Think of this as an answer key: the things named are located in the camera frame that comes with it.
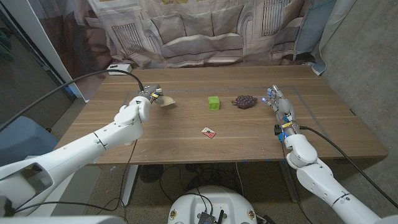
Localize grey table leg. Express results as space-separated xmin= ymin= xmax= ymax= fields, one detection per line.
xmin=278 ymin=160 xmax=300 ymax=203

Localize red matchbox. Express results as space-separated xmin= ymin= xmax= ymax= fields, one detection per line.
xmin=201 ymin=127 xmax=216 ymax=139

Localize thin black left wrist cable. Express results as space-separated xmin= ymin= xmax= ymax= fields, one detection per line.
xmin=12 ymin=139 xmax=138 ymax=215

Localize blue chair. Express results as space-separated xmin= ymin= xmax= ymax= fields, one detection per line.
xmin=0 ymin=115 xmax=59 ymax=166

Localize printed sofa backdrop cloth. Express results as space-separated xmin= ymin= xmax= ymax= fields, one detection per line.
xmin=37 ymin=0 xmax=355 ymax=100

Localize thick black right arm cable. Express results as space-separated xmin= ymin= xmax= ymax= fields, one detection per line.
xmin=299 ymin=125 xmax=398 ymax=208

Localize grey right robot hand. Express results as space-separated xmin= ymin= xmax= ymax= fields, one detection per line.
xmin=262 ymin=84 xmax=302 ymax=142

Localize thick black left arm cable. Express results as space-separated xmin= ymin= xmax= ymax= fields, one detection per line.
xmin=0 ymin=68 xmax=145 ymax=131

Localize white floor platform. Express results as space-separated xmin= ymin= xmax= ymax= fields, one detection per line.
xmin=30 ymin=164 xmax=103 ymax=217

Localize white power strip box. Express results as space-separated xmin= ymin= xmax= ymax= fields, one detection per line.
xmin=106 ymin=63 xmax=132 ymax=76

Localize white door frame post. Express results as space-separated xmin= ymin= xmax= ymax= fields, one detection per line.
xmin=0 ymin=0 xmax=90 ymax=102

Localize purple toy grapes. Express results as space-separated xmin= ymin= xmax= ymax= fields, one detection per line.
xmin=231 ymin=95 xmax=259 ymax=110

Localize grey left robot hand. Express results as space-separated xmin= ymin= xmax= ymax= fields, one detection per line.
xmin=137 ymin=83 xmax=164 ymax=106

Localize green cube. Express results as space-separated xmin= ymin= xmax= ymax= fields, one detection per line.
xmin=208 ymin=96 xmax=221 ymax=111

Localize white table leg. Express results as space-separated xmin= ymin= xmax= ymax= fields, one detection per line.
xmin=121 ymin=164 xmax=139 ymax=206

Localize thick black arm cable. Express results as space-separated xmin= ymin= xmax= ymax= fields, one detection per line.
xmin=299 ymin=125 xmax=398 ymax=208
xmin=0 ymin=68 xmax=145 ymax=131

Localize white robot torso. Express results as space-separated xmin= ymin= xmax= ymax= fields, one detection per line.
xmin=167 ymin=185 xmax=258 ymax=224

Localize black floor cable bundle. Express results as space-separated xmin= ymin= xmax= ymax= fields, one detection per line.
xmin=158 ymin=163 xmax=243 ymax=203

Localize black round fan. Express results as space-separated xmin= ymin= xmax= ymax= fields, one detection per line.
xmin=139 ymin=164 xmax=164 ymax=184

